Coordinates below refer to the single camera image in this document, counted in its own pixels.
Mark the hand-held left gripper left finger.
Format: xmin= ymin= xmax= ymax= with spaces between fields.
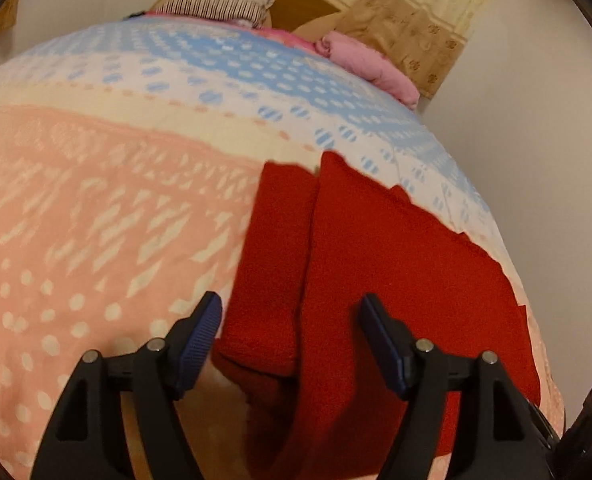
xmin=30 ymin=291 xmax=223 ymax=480

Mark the red knitted sweater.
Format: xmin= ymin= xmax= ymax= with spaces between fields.
xmin=211 ymin=150 xmax=542 ymax=480

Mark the pink cloth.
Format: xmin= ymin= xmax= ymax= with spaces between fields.
xmin=256 ymin=27 xmax=321 ymax=53

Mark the striped pillow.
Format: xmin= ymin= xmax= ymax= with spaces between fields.
xmin=151 ymin=0 xmax=277 ymax=29

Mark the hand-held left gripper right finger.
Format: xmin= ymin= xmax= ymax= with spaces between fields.
xmin=358 ymin=294 xmax=552 ymax=480

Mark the polka dot bedsheet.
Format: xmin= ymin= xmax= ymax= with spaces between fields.
xmin=0 ymin=12 xmax=567 ymax=480

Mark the beige patterned curtain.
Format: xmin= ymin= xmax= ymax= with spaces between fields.
xmin=333 ymin=0 xmax=512 ymax=100

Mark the pink pillow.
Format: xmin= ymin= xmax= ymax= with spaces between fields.
xmin=315 ymin=30 xmax=421 ymax=109

